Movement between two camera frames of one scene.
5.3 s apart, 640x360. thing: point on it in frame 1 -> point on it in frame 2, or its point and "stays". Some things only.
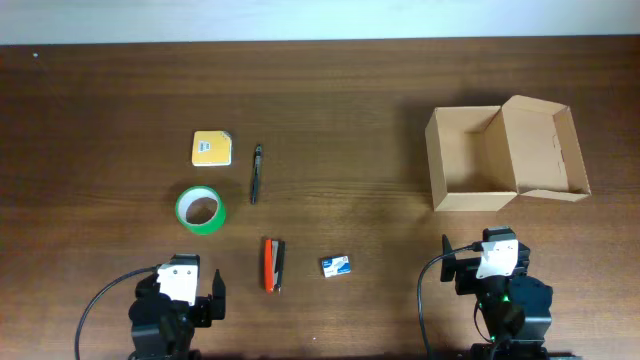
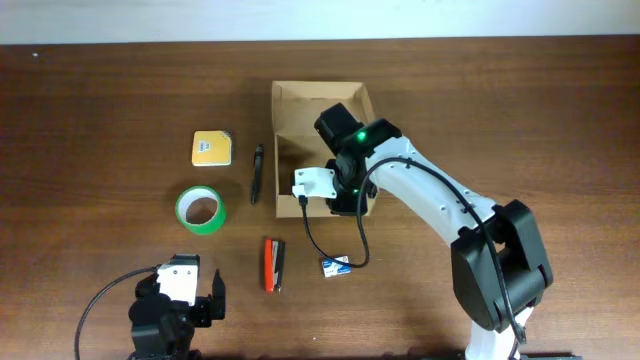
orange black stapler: x=274 y=256 stays
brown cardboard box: x=481 y=156 -> x=297 y=106
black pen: x=256 y=172 stays
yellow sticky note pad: x=211 y=148 stays
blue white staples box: x=336 y=265 stays
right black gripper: x=463 y=268 -> x=345 y=205
